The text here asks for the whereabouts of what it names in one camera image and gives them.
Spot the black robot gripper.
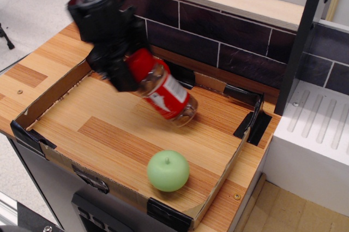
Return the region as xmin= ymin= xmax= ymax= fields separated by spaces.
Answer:
xmin=67 ymin=0 xmax=148 ymax=92

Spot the red-lidded basil spice bottle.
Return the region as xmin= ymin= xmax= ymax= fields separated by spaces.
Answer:
xmin=125 ymin=48 xmax=198 ymax=127

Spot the taped cardboard fence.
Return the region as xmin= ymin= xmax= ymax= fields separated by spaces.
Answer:
xmin=11 ymin=61 xmax=278 ymax=231

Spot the green toy apple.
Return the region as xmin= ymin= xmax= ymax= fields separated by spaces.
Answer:
xmin=147 ymin=150 xmax=190 ymax=192

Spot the black tripod leg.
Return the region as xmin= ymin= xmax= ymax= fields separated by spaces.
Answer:
xmin=0 ymin=23 xmax=15 ymax=50

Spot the brass screw front right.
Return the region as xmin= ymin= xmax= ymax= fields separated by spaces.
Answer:
xmin=234 ymin=194 xmax=241 ymax=200

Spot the white ribbed drainboard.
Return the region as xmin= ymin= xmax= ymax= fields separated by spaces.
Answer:
xmin=263 ymin=81 xmax=348 ymax=216

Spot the black metal post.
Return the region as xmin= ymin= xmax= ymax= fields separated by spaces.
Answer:
xmin=274 ymin=0 xmax=331 ymax=116

